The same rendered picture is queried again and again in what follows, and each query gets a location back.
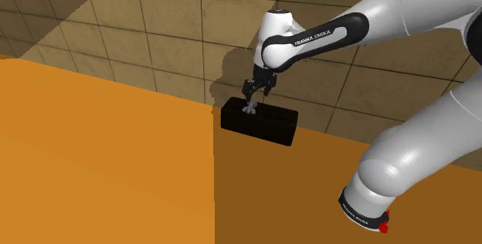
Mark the black rectangular box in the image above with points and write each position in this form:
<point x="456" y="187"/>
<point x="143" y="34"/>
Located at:
<point x="263" y="126"/>

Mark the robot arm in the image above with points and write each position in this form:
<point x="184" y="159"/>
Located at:
<point x="414" y="6"/>

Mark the small white lumpy object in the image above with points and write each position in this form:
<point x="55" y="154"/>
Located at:
<point x="249" y="109"/>

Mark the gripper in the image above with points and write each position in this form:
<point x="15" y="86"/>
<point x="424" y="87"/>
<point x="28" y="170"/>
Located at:
<point x="263" y="74"/>

